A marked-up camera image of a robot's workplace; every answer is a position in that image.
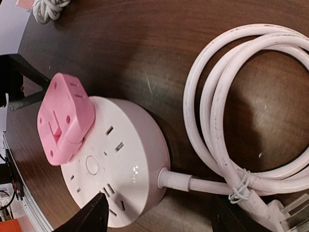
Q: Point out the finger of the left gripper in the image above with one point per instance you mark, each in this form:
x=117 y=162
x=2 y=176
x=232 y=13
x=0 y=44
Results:
x=15 y=74

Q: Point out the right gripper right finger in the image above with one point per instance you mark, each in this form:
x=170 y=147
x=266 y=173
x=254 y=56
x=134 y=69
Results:
x=227 y=217

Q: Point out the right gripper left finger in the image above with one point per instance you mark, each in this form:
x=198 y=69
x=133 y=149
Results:
x=93 y=217

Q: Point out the pink round power strip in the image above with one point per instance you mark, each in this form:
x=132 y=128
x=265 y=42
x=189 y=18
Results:
x=121 y=156

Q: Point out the pink plug adapter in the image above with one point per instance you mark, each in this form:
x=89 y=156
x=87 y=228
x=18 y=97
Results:
x=64 y=118

